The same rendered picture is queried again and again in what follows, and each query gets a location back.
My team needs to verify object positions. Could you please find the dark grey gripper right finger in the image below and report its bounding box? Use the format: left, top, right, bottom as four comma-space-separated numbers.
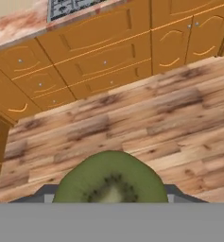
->
164, 183, 210, 204

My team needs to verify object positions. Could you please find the green halved kiwi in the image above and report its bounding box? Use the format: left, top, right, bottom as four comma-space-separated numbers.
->
52, 150, 170, 204

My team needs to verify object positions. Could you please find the large orange wooden drawer front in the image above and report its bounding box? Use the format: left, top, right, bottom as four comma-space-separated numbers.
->
35, 2, 152, 66

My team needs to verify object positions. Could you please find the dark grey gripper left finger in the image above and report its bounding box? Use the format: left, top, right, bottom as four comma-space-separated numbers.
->
9, 183, 60, 204

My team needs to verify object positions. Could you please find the orange wooden cupboard door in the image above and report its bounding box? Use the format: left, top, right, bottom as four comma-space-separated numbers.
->
184, 2, 224, 65
150, 17, 194, 77
0, 61, 43, 123

